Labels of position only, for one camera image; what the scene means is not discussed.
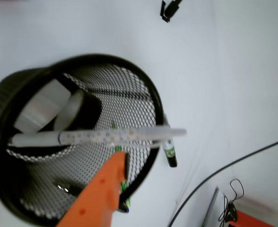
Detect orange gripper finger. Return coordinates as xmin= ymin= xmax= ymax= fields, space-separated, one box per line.
xmin=57 ymin=151 xmax=128 ymax=227

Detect small black tape roll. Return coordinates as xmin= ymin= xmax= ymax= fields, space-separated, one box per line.
xmin=53 ymin=89 xmax=102 ymax=131

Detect clear tape roll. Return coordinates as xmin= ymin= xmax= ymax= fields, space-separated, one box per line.
xmin=14 ymin=79 xmax=71 ymax=134

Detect black mesh pen holder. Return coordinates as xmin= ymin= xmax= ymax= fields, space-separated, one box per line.
xmin=0 ymin=54 xmax=166 ymax=227

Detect black blue mechanical pencil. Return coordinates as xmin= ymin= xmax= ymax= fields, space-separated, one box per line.
xmin=117 ymin=202 xmax=129 ymax=213

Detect green mechanical pencil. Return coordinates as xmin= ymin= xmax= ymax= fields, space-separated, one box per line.
xmin=112 ymin=122 xmax=132 ymax=209

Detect black whiteboard marker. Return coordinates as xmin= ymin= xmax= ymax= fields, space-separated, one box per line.
xmin=162 ymin=113 xmax=178 ymax=168

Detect orange black device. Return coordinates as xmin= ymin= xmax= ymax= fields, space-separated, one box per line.
xmin=218 ymin=179 xmax=272 ymax=227

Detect black cable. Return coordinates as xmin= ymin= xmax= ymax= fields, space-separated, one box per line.
xmin=167 ymin=136 xmax=278 ymax=227

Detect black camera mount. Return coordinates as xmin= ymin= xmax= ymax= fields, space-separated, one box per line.
xmin=160 ymin=0 xmax=182 ymax=23

